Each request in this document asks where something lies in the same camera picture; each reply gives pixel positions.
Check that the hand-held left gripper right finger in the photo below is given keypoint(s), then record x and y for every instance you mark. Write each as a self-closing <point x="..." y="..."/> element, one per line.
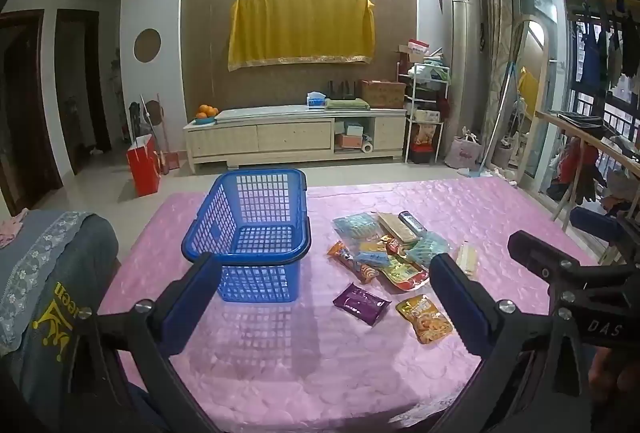
<point x="457" y="308"/>

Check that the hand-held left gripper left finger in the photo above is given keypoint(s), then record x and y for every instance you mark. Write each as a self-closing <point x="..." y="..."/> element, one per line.
<point x="187" y="308"/>

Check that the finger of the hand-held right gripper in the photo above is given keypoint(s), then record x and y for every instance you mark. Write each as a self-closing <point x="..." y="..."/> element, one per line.
<point x="542" y="260"/>
<point x="595" y="220"/>

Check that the golden yellow food packet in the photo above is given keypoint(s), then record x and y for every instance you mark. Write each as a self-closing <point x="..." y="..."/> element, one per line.
<point x="425" y="319"/>

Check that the cream stick packet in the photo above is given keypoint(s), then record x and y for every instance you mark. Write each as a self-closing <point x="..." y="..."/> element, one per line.
<point x="467" y="258"/>

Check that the red and green packet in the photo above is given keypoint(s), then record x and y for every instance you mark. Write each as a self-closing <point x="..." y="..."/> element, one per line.
<point x="406" y="272"/>

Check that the purple foil packet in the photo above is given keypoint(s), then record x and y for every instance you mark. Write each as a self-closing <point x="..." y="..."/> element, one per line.
<point x="362" y="304"/>

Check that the dark blue gum tube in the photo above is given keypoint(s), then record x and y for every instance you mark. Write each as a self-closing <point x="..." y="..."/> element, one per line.
<point x="412" y="222"/>

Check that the blue plastic basket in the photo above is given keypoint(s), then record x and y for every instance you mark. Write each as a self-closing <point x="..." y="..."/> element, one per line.
<point x="250" y="233"/>

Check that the small blue packet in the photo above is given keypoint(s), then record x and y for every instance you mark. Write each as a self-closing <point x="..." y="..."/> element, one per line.
<point x="372" y="258"/>

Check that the orange cartoon sausage packet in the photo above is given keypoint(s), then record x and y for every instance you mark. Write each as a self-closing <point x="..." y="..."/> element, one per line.
<point x="350" y="261"/>

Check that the light blue striped packet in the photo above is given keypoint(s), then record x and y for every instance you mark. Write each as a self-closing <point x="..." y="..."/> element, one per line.
<point x="356" y="225"/>

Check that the person's right hand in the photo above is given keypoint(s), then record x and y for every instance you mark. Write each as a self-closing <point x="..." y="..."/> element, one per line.
<point x="612" y="373"/>

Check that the wooden clothes rack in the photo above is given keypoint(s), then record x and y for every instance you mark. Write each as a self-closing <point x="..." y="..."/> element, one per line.
<point x="575" y="128"/>

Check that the arched standing mirror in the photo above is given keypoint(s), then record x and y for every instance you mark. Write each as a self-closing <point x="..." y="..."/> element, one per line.
<point x="535" y="113"/>

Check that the pink tote bag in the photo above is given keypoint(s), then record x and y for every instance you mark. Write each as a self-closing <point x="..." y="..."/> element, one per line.
<point x="464" y="153"/>

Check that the red paper bag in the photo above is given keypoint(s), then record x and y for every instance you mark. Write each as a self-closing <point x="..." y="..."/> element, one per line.
<point x="144" y="168"/>

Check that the grey lace-trimmed chair cover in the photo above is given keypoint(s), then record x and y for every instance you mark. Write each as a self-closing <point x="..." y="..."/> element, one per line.
<point x="45" y="273"/>

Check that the broom and dustpan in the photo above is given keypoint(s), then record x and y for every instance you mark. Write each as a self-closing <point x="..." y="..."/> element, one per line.
<point x="160" y="138"/>

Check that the row of hanging clothes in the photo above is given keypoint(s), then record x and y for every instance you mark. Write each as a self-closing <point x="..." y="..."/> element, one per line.
<point x="605" y="48"/>

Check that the white paper roll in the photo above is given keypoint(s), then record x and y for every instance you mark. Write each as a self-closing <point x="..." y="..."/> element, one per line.
<point x="368" y="147"/>

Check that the white metal shelf rack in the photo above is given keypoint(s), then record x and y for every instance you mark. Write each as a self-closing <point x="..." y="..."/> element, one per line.
<point x="425" y="113"/>

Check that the pink crumpled cloth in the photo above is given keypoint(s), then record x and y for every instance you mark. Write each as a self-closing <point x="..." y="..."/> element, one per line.
<point x="12" y="230"/>

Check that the pile of oranges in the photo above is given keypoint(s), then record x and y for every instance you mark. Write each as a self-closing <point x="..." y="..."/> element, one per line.
<point x="206" y="111"/>

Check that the beige low cabinet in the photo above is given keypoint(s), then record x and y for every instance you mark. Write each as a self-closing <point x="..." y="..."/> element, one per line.
<point x="290" y="138"/>

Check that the orange box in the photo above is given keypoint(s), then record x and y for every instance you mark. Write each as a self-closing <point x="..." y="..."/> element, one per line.
<point x="348" y="141"/>

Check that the teal box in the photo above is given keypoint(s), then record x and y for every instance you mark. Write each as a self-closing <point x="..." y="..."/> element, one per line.
<point x="355" y="129"/>

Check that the silver tower air conditioner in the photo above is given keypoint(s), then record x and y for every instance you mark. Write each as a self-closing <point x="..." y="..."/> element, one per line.
<point x="460" y="63"/>

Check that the patterned beige curtain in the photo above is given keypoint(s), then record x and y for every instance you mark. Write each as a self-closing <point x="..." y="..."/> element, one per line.
<point x="495" y="38"/>

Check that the brown cardboard box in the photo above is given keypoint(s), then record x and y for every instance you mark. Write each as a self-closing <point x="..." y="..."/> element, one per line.
<point x="382" y="94"/>

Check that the green folded cloth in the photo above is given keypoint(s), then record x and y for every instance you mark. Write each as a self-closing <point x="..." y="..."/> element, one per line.
<point x="347" y="104"/>

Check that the red and white box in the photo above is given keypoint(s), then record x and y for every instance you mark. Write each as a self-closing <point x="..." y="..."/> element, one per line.
<point x="419" y="50"/>

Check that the blue tissue box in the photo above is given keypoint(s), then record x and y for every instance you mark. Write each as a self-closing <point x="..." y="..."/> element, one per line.
<point x="316" y="99"/>

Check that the black router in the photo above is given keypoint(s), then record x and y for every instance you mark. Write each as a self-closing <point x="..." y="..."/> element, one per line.
<point x="341" y="90"/>

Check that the dark wooden door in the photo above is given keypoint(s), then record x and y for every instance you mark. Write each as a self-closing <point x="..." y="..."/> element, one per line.
<point x="25" y="113"/>

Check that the yellow cloth cover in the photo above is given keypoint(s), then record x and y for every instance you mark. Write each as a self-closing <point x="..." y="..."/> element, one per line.
<point x="300" y="30"/>

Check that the round brown wall plaque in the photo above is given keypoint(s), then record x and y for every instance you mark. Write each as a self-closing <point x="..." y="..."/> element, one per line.
<point x="147" y="45"/>

